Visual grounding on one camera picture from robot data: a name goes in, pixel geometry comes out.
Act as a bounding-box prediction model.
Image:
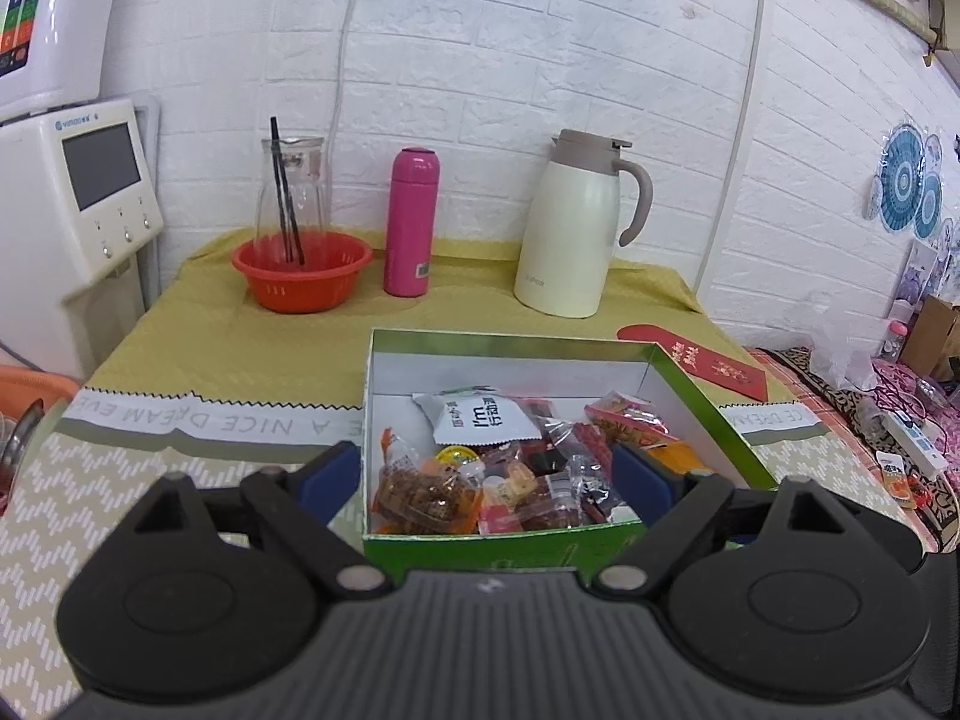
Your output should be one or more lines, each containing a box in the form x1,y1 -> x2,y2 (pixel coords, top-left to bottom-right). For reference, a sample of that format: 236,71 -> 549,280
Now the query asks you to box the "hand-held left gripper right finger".
592,442 -> 857,602

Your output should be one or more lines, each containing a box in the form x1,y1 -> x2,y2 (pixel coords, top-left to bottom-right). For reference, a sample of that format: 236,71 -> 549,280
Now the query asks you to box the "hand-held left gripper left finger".
127,441 -> 392,602

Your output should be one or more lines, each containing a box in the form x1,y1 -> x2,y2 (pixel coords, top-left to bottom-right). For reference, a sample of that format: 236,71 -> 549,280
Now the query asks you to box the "long red snack packet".
566,420 -> 625,527

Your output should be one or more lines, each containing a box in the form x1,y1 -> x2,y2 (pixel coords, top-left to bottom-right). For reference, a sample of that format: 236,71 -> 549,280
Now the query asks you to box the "pink red patterned packet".
583,390 -> 685,452

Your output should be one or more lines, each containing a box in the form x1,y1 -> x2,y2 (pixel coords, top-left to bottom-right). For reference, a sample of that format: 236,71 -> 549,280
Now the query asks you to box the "orange clear snack packet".
375,427 -> 482,535

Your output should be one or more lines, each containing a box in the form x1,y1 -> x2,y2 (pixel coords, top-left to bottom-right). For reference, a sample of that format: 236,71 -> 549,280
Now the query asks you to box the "green cardboard box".
362,328 -> 779,587

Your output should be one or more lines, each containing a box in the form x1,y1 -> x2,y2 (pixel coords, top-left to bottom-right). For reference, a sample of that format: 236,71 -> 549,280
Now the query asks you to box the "white snack packet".
411,388 -> 539,447

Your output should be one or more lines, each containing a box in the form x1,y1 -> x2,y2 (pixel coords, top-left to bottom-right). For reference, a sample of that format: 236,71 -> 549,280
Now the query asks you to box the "red envelope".
616,322 -> 772,404

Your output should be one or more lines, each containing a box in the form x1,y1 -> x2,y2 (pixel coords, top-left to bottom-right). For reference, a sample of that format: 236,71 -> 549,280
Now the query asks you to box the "small orange sachet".
876,452 -> 921,509

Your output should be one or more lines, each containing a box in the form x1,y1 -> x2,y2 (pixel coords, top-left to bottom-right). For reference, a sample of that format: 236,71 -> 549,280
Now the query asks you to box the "yellow cloth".
81,229 -> 797,422

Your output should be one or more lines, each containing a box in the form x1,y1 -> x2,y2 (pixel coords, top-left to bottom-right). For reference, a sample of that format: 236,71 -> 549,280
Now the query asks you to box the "white power strip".
880,407 -> 951,479

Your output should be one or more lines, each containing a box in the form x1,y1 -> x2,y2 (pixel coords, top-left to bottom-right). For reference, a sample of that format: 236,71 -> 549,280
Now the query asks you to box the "leopard print cloth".
756,347 -> 960,550

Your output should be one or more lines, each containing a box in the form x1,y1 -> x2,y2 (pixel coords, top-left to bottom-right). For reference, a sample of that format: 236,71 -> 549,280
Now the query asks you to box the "red plastic basket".
231,232 -> 374,314

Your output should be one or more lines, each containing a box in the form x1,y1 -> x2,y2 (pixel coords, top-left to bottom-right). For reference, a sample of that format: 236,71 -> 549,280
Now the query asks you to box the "pink floral cloth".
870,356 -> 960,436

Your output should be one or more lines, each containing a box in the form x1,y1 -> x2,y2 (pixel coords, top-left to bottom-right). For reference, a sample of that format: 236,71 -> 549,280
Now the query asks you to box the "patterned tablecloth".
0,386 -> 931,691

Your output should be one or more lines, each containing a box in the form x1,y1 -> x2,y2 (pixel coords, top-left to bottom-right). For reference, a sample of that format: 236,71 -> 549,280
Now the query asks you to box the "clear plastic bag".
808,298 -> 880,392

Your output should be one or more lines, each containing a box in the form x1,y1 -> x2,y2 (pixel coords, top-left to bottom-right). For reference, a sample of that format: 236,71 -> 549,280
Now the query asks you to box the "black straw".
277,157 -> 306,265
270,116 -> 305,265

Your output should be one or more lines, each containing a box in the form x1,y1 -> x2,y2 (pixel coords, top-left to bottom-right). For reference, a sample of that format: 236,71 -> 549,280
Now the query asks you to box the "cream thermos jug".
514,129 -> 653,318

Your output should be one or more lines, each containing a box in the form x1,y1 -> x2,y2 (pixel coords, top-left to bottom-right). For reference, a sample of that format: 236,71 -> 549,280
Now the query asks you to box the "pink insulated bottle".
384,148 -> 440,298

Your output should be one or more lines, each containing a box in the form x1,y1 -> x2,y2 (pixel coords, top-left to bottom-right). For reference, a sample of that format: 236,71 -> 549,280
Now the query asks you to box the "brown cardboard box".
898,295 -> 960,385

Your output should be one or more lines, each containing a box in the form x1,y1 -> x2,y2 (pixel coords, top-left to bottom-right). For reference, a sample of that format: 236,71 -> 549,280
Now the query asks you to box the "glass pitcher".
256,136 -> 331,263

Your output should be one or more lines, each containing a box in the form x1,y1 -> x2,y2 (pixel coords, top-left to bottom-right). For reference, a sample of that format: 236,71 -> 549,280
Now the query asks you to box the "orange plastic basin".
0,365 -> 81,425

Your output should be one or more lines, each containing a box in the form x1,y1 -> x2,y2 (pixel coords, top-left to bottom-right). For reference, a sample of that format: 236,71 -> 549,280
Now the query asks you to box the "metal utensil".
0,397 -> 47,497

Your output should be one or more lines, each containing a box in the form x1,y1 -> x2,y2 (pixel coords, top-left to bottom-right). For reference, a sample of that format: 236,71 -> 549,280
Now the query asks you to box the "white appliance with screen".
0,97 -> 166,385

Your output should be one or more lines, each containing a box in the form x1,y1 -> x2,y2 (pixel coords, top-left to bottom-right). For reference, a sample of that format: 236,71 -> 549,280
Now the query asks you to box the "air conditioner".
925,0 -> 960,55

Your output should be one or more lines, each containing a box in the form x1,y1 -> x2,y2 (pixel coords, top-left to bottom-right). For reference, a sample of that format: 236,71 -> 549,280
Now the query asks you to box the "wall poster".
902,238 -> 951,302

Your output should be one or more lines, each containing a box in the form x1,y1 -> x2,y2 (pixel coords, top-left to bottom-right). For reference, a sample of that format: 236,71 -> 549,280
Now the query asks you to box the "white wall pipe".
692,0 -> 771,302

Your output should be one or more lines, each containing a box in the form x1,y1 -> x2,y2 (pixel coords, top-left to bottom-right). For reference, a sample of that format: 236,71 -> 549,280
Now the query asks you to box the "blue fan wall decoration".
868,118 -> 947,242

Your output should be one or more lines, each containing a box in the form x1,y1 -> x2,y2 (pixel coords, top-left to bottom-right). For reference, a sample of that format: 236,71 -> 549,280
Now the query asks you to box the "white wall cable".
328,0 -> 370,160

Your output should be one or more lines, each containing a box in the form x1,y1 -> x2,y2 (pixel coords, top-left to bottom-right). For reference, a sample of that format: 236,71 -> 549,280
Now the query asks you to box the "white wall water unit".
0,0 -> 122,128

